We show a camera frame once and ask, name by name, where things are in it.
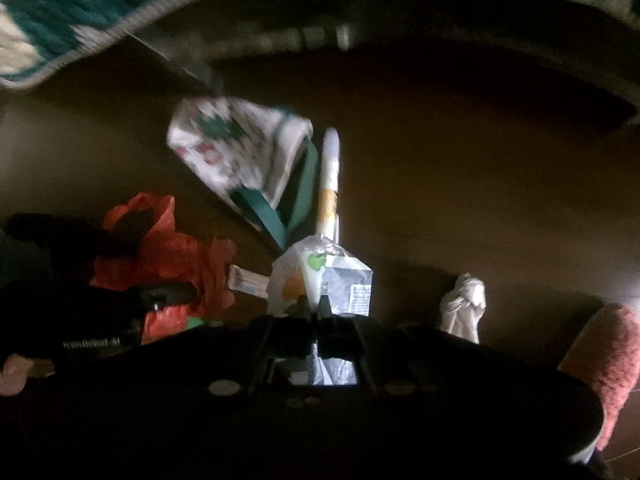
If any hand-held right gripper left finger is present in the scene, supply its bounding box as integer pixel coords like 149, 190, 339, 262
207, 297, 314, 397

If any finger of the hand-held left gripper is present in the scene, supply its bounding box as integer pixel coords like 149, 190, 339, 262
132, 281, 197, 314
4, 212, 157, 262

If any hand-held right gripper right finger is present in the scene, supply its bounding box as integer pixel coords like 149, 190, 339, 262
315, 295, 432, 397

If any orange plastic bag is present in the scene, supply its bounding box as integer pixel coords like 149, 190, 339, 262
89, 192, 239, 347

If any small white drink carton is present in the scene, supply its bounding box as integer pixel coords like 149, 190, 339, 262
267, 233, 375, 387

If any white orange tube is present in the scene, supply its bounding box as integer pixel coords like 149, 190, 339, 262
314, 127, 344, 242

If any printed white paper bag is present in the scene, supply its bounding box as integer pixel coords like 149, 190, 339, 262
166, 95, 321, 252

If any person's left hand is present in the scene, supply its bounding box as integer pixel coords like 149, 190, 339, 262
0, 352, 34, 397

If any white paper label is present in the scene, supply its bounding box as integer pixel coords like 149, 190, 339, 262
227, 264, 271, 299

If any white crumpled tissue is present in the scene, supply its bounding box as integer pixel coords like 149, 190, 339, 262
438, 272, 487, 345

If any teal white zigzag quilt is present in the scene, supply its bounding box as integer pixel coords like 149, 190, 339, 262
0, 0, 640, 92

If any pink knit slipper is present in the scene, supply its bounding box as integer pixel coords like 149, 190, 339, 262
557, 302, 640, 454

